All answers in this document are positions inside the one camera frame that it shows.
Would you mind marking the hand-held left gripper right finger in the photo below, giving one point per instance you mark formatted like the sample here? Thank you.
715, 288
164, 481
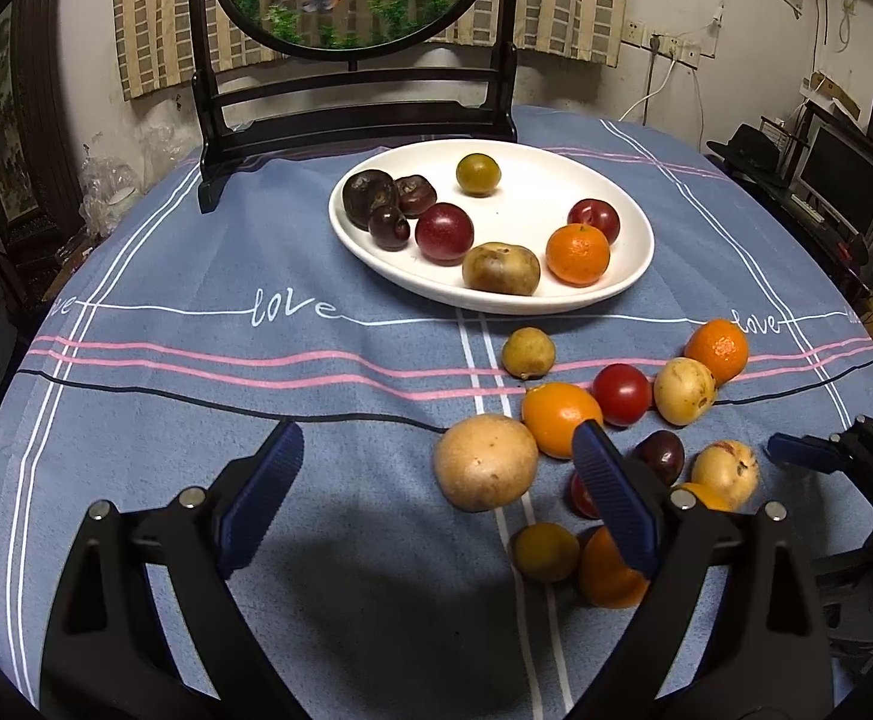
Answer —
620, 502

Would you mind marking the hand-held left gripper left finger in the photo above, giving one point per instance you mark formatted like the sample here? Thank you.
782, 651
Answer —
260, 495

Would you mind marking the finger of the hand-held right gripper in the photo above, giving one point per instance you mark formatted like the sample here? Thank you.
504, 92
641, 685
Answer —
852, 562
800, 451

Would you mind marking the small red tomato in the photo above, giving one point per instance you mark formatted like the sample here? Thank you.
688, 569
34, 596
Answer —
621, 394
582, 499

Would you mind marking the smooth orange citrus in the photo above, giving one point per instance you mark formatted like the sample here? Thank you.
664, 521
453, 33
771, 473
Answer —
706, 496
605, 576

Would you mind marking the striped pale pepino melon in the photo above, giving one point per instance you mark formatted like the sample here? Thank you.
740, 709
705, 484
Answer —
726, 474

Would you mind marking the small yellow green plum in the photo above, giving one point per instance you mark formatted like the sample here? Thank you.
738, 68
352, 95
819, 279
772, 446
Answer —
528, 352
546, 551

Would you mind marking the yellow orange citrus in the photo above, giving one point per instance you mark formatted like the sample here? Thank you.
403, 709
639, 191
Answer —
556, 416

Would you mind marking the pale yellow pepino melon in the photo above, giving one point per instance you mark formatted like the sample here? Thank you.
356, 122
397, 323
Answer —
684, 391

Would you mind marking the orange mandarin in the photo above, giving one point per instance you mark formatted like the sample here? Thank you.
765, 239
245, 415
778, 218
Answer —
717, 349
578, 254

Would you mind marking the large tan pepino melon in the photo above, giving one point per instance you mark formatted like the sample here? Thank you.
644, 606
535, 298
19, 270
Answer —
486, 461

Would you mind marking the red plum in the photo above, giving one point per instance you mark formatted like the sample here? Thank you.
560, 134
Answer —
444, 233
594, 216

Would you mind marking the small dark purple plum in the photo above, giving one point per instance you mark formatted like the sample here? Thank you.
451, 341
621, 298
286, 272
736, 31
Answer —
389, 229

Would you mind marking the large dark wrinkled passion fruit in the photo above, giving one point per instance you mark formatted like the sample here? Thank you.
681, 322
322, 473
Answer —
369, 195

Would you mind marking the white oval plate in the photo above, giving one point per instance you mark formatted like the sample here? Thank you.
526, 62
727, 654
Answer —
534, 195

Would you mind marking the small dark wrinkled passion fruit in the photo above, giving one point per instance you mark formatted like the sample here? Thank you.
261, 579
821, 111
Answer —
415, 195

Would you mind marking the blue striped tablecloth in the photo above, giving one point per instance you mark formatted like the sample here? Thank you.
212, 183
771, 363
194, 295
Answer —
181, 390

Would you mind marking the computer monitor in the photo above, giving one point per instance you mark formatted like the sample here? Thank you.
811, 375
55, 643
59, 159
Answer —
841, 169

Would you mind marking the black hat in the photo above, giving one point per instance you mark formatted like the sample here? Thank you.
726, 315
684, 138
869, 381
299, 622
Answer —
750, 151

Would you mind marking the clear plastic bag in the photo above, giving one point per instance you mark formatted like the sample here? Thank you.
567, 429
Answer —
106, 184

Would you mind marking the dark framed landscape painting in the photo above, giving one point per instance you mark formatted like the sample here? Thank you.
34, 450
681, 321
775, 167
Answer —
1, 112

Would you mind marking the round goldfish table screen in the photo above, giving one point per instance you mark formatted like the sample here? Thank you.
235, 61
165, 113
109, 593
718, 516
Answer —
406, 15

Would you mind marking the beige checked curtain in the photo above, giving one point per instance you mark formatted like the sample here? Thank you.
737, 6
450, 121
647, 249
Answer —
571, 0

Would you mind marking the white double wall socket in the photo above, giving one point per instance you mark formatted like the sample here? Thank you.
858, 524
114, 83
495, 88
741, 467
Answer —
676, 49

